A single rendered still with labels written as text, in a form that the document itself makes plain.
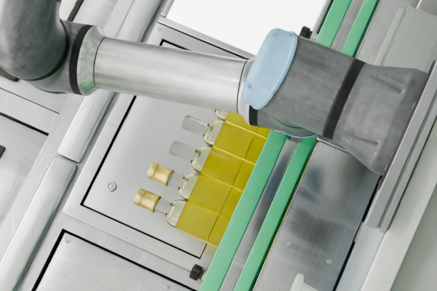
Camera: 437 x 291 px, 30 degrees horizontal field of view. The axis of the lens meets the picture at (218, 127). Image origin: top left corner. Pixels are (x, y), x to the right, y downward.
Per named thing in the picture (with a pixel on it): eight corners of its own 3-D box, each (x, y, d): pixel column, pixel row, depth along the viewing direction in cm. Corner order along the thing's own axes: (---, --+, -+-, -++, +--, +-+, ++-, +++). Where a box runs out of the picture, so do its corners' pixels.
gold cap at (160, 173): (173, 167, 159) (153, 158, 160) (166, 182, 158) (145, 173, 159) (173, 174, 163) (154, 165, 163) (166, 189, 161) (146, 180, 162)
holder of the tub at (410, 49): (420, 77, 157) (382, 62, 158) (454, 23, 131) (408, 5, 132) (387, 156, 153) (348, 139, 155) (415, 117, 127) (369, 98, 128)
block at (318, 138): (352, 149, 154) (318, 134, 155) (359, 136, 145) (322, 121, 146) (345, 165, 153) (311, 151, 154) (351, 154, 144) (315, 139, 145)
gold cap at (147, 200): (157, 208, 161) (138, 199, 162) (162, 193, 160) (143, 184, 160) (151, 215, 158) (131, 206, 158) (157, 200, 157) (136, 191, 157)
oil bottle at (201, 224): (275, 243, 159) (175, 199, 162) (276, 239, 153) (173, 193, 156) (263, 269, 157) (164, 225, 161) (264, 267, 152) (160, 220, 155)
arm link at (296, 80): (320, 132, 106) (226, 91, 109) (324, 143, 119) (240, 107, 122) (357, 48, 107) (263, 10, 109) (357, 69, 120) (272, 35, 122)
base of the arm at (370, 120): (432, 70, 102) (358, 41, 104) (384, 180, 103) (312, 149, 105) (428, 77, 117) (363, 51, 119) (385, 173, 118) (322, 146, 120)
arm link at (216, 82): (333, 135, 118) (-14, 73, 127) (335, 146, 132) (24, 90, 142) (348, 54, 119) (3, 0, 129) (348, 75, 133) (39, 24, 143)
